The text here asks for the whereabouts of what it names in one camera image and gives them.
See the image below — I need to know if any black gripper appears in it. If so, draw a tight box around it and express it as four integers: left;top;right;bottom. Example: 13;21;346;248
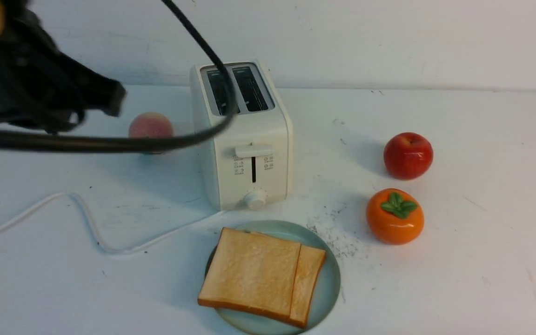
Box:
0;0;126;133

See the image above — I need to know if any toast slice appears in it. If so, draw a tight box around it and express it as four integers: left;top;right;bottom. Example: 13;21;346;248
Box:
249;231;327;329
197;227;302;322

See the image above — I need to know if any pink peach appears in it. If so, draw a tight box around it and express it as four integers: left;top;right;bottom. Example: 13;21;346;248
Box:
128;112;174;139

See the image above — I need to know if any white two-slot toaster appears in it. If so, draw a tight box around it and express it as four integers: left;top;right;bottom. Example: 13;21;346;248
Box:
197;60;294;211

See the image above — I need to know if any light green round plate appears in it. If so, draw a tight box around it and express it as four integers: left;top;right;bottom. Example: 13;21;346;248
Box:
216;219;341;335

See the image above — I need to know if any red apple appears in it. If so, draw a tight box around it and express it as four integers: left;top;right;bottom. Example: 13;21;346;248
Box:
383;132;434;180

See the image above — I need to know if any orange persimmon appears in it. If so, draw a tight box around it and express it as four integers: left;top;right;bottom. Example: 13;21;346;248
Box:
366;188;425;245

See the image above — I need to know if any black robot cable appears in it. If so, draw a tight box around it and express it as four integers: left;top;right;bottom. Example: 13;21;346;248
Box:
0;0;239;154

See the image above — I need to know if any white toaster power cord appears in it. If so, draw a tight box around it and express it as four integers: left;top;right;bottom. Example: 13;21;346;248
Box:
0;191;228;255

